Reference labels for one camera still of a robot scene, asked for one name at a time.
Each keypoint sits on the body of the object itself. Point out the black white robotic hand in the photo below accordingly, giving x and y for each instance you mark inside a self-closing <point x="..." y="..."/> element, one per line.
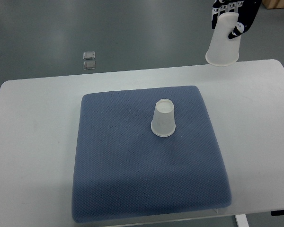
<point x="247" y="10"/>

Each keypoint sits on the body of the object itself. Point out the white paper cup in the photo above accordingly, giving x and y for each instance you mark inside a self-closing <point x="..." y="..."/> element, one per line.
<point x="223" y="51"/>
<point x="163" y="122"/>

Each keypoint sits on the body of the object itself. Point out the wooden box corner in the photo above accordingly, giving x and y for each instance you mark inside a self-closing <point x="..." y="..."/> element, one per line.
<point x="273" y="4"/>

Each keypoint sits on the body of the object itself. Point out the white paper cup on mat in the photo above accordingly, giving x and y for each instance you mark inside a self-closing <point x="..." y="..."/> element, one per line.
<point x="163" y="122"/>

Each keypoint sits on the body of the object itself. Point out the upper metal floor plate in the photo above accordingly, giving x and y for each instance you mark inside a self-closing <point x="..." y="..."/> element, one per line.
<point x="89" y="55"/>

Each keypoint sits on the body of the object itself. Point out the blue textured cushion mat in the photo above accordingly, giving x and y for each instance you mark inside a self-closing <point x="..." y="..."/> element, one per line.
<point x="123" y="170"/>

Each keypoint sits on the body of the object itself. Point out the black table control panel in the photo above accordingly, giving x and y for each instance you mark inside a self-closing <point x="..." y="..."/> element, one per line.
<point x="277" y="213"/>

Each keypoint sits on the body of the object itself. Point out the white table leg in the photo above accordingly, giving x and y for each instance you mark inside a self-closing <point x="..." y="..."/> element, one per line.
<point x="241" y="220"/>

